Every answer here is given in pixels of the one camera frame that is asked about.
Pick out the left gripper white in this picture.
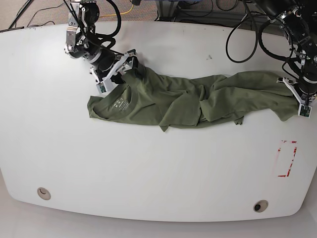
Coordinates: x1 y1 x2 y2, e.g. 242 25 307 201
277 77 316 106

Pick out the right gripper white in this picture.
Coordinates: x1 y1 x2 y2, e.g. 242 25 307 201
89 51 146 87

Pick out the olive green t-shirt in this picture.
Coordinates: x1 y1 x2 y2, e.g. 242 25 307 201
87 67 298 131

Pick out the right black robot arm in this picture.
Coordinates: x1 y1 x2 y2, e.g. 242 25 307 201
64 0 145 93

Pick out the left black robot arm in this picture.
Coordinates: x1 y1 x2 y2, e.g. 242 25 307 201
254 0 317 100

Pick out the red tape rectangle marking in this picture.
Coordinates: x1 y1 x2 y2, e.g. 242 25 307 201
273 140 298 178

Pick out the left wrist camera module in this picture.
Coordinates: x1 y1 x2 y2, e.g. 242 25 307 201
298 104 312 118

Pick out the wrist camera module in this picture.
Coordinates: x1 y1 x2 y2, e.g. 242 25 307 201
298 104 312 118
96 82 107 94

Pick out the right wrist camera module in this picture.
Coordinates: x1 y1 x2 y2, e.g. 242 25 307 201
96 82 107 94

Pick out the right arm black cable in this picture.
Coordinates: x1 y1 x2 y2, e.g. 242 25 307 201
94 0 122 40

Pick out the yellow cable on floor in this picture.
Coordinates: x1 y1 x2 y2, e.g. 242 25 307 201
99 3 136 18

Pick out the metal frame rack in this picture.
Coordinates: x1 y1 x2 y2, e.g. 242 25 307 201
156 0 268 28

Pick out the right table cable grommet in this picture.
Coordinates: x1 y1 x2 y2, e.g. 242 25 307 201
253 200 268 213

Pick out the table cable grommet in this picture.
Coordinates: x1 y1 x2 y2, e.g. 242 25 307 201
37 187 51 201
253 200 268 213

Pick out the left table cable grommet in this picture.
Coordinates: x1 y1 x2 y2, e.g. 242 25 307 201
37 187 51 201

